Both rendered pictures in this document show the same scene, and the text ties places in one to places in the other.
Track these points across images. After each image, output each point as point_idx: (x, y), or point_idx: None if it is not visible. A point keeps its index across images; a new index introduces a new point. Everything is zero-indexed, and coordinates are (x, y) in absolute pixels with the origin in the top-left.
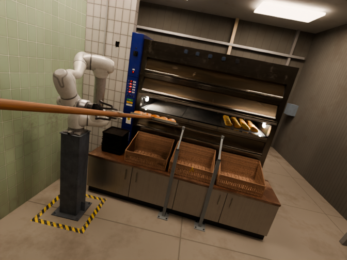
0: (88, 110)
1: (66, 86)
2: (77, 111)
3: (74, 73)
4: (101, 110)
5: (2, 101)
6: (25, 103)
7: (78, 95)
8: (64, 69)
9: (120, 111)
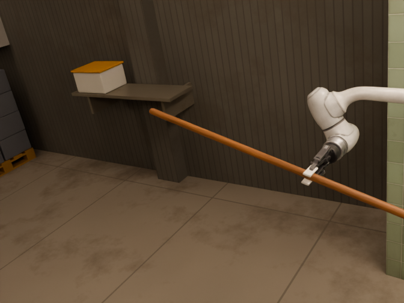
0: (226, 140)
1: (311, 112)
2: (209, 136)
3: (366, 94)
4: (257, 151)
5: (152, 111)
6: (163, 115)
7: (336, 128)
8: (317, 89)
9: (309, 172)
